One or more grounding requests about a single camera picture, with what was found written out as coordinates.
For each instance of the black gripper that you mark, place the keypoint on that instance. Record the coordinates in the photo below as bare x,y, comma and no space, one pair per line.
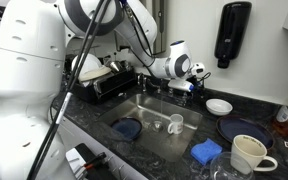
197,83

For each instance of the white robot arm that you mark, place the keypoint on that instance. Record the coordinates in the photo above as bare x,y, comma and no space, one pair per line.
24,66

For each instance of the white bowl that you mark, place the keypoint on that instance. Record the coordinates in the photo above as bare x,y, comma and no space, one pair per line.
219,106

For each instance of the small white mug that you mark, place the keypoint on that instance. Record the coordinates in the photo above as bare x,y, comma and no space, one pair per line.
176,125

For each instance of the small chrome side tap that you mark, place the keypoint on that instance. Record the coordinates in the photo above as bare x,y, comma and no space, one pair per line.
143,83

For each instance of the round metal sink drain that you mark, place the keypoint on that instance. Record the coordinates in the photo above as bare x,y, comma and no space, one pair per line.
157,126

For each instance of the brown rimmed blue plate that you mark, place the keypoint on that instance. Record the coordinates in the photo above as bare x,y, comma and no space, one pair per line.
237,128

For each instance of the blue sponge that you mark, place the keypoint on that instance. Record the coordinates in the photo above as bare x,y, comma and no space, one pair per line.
205,151

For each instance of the steel paper towel dispenser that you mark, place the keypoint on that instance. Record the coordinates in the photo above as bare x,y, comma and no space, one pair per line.
159,23

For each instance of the stainless steel sink basin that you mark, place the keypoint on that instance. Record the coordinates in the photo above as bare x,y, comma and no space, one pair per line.
150,140

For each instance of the blue plate without rim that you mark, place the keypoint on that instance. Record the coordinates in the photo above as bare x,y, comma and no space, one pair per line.
127,128

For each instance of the black dish rack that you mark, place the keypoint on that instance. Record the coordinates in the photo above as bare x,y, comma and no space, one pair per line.
114,86

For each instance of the large beige mug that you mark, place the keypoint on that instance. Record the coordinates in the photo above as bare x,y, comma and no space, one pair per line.
247,153

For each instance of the clear glass bowl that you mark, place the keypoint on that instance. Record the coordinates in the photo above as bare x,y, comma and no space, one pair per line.
220,170

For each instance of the orange dish soap bottle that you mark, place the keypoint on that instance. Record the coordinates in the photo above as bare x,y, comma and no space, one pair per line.
282,115

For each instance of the cream oval plate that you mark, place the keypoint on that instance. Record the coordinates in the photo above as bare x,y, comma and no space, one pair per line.
95,74

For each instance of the round white plate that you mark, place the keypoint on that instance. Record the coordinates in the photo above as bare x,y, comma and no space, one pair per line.
90,62

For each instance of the orange black clamp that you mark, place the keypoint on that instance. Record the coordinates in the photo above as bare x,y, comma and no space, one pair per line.
95,159

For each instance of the white paper sheet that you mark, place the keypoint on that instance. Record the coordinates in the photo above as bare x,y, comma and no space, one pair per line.
72,158

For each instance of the black wall soap dispenser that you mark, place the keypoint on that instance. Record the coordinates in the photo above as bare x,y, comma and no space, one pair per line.
232,30

